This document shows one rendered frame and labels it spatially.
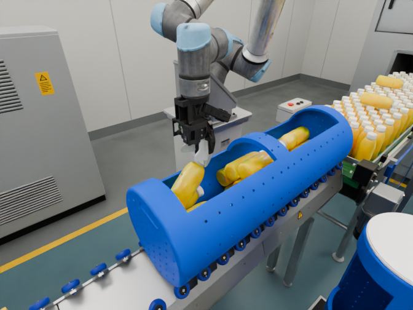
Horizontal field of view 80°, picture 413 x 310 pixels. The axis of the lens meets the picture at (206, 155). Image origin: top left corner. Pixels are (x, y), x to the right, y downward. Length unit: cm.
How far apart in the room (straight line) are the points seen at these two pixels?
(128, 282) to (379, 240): 73
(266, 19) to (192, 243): 78
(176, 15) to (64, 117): 149
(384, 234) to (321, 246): 132
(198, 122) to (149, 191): 21
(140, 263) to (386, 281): 69
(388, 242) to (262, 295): 112
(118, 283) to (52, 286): 131
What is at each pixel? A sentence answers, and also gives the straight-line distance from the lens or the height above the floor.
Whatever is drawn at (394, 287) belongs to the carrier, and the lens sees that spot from 87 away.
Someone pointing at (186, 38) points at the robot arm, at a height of 155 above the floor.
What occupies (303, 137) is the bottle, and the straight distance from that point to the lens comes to 113.
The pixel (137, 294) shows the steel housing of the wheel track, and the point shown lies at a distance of 81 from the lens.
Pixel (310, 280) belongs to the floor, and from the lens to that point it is 200.
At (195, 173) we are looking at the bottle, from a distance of 70.
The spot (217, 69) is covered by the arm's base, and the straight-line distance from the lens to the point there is 113.
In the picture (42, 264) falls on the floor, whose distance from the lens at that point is 227.
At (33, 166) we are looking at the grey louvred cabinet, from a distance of 217.
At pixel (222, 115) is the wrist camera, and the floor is 135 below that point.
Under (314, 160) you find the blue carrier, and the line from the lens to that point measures 91.
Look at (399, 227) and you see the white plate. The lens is 96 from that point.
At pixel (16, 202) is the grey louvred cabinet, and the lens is 231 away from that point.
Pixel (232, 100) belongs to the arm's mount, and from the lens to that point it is 113.
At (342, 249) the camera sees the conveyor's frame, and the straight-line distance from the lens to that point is 208.
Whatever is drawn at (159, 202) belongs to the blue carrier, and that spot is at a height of 123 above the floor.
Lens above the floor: 162
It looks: 33 degrees down
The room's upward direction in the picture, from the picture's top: straight up
